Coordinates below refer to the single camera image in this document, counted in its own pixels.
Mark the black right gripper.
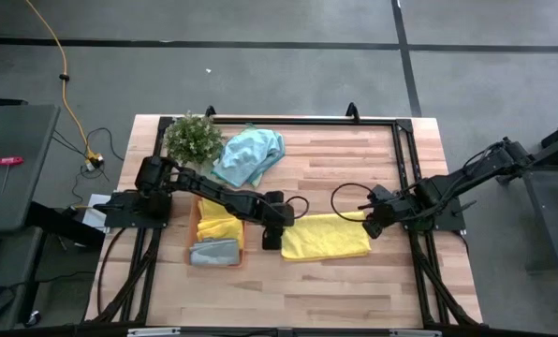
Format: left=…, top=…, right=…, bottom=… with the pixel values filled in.
left=361, top=198, right=404, bottom=241

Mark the yellow microfiber towel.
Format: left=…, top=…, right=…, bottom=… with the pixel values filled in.
left=280, top=210, right=373, bottom=262
left=196, top=198, right=246, bottom=250

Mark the grey microfiber towel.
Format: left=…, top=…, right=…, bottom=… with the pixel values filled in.
left=188, top=237, right=242, bottom=268

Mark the beige storage bin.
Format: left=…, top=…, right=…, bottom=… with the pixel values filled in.
left=184, top=194, right=248, bottom=270

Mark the light blue microfiber towel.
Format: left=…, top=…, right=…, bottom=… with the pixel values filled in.
left=212, top=125, right=287, bottom=189

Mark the black clamp lever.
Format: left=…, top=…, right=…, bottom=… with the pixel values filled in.
left=450, top=199, right=477, bottom=218

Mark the artificial green potted plant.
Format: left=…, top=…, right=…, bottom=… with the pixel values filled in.
left=163, top=111, right=226, bottom=166

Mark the short black floor tape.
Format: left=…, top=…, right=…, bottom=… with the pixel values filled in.
left=389, top=0, right=423, bottom=118

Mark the black metal cart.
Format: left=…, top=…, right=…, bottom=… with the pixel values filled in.
left=496, top=115, right=558, bottom=272

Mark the white paper sheet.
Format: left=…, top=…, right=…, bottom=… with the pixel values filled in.
left=80, top=193, right=110, bottom=234

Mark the yellow white power plug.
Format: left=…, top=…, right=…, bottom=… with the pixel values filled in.
left=82, top=148, right=106, bottom=172

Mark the long black floor tape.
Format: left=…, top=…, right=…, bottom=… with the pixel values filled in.
left=0, top=36, right=558, bottom=53

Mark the black desk beam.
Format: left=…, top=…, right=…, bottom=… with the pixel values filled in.
left=25, top=200, right=107, bottom=249

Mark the grey side desk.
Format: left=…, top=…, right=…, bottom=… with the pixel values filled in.
left=0, top=103, right=61, bottom=235

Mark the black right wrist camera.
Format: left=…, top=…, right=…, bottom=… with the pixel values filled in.
left=370, top=183, right=394, bottom=203

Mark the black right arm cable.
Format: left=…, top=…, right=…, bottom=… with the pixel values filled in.
left=330, top=182, right=378, bottom=224

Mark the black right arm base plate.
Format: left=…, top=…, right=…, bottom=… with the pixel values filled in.
left=397, top=194, right=468, bottom=234

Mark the silver metal bracket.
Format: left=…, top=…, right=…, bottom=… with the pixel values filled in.
left=389, top=329, right=443, bottom=337
left=126, top=327, right=183, bottom=337

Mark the black aluminium table frame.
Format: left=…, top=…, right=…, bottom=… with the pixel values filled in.
left=84, top=115, right=484, bottom=337

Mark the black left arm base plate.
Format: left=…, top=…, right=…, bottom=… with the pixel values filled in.
left=93, top=189, right=173, bottom=230

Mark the thick black cable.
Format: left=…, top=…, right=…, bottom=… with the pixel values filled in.
left=95, top=227, right=128, bottom=319

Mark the thin black floor cable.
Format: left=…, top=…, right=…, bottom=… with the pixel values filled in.
left=51, top=125, right=125, bottom=210

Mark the yellow power cable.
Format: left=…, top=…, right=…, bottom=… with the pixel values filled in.
left=23, top=0, right=103, bottom=163

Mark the red handled hex key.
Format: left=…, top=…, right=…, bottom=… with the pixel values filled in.
left=0, top=155, right=26, bottom=194

